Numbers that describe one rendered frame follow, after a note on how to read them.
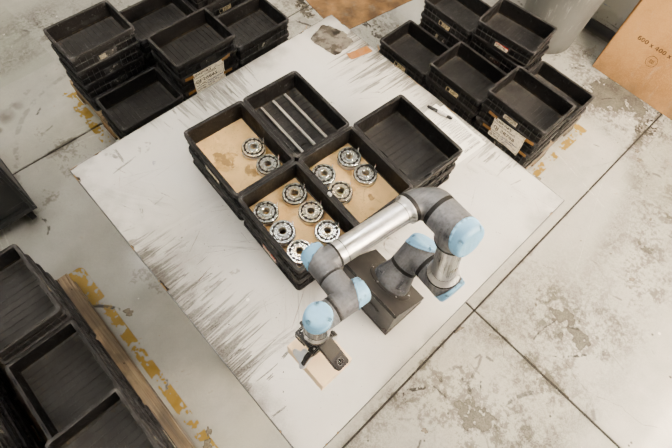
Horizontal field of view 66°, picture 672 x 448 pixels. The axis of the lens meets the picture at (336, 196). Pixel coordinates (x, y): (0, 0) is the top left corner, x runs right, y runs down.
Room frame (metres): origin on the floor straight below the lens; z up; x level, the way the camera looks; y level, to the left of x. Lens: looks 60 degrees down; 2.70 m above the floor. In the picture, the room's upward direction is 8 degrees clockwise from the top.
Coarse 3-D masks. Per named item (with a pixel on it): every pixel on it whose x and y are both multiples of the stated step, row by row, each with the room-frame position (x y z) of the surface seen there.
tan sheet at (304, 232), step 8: (272, 192) 1.06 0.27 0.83; (280, 192) 1.06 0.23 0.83; (264, 200) 1.02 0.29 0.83; (272, 200) 1.02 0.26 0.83; (280, 200) 1.03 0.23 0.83; (280, 208) 0.99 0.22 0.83; (288, 208) 0.99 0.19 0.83; (296, 208) 1.00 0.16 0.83; (280, 216) 0.95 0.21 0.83; (288, 216) 0.96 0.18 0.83; (296, 216) 0.96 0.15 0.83; (328, 216) 0.98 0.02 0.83; (296, 224) 0.92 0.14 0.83; (304, 224) 0.93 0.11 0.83; (280, 232) 0.88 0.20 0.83; (296, 232) 0.89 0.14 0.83; (304, 232) 0.89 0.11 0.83; (312, 232) 0.90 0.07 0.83; (328, 232) 0.91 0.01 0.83; (312, 240) 0.86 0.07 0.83
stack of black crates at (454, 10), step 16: (432, 0) 2.90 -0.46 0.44; (448, 0) 2.99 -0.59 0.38; (464, 0) 2.97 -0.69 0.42; (480, 0) 2.90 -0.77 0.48; (432, 16) 2.79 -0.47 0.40; (448, 16) 2.70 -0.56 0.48; (464, 16) 2.85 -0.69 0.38; (480, 16) 2.87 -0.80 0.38; (432, 32) 2.76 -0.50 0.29; (448, 32) 2.68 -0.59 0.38; (464, 32) 2.62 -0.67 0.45
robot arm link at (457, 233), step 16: (432, 208) 0.74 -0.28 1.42; (448, 208) 0.74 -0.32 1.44; (464, 208) 0.76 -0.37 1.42; (432, 224) 0.70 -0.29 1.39; (448, 224) 0.69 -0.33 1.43; (464, 224) 0.69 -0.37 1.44; (480, 224) 0.71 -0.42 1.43; (448, 240) 0.66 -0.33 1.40; (464, 240) 0.65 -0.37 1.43; (480, 240) 0.69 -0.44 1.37; (448, 256) 0.67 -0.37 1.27; (464, 256) 0.64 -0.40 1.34; (432, 272) 0.70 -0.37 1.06; (448, 272) 0.67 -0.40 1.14; (432, 288) 0.67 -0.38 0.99; (448, 288) 0.66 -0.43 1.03
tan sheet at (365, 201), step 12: (348, 144) 1.35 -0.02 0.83; (336, 156) 1.28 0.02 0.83; (312, 168) 1.20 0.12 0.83; (336, 168) 1.22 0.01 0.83; (336, 180) 1.16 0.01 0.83; (348, 180) 1.17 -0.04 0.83; (384, 180) 1.19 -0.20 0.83; (360, 192) 1.11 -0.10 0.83; (372, 192) 1.12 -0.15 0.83; (384, 192) 1.13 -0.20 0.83; (396, 192) 1.14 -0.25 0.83; (348, 204) 1.05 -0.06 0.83; (360, 204) 1.06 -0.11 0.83; (372, 204) 1.06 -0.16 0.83; (384, 204) 1.07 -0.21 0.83; (360, 216) 1.00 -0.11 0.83
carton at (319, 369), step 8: (296, 344) 0.38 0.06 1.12; (288, 352) 0.37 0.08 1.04; (320, 352) 0.36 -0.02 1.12; (344, 352) 0.37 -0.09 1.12; (296, 360) 0.34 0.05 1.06; (312, 360) 0.34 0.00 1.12; (320, 360) 0.34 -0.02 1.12; (312, 368) 0.32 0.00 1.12; (320, 368) 0.32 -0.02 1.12; (328, 368) 0.32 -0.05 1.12; (344, 368) 0.34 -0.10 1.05; (312, 376) 0.30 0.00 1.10; (320, 376) 0.30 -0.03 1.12; (328, 376) 0.30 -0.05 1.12; (336, 376) 0.32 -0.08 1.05; (320, 384) 0.27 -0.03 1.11
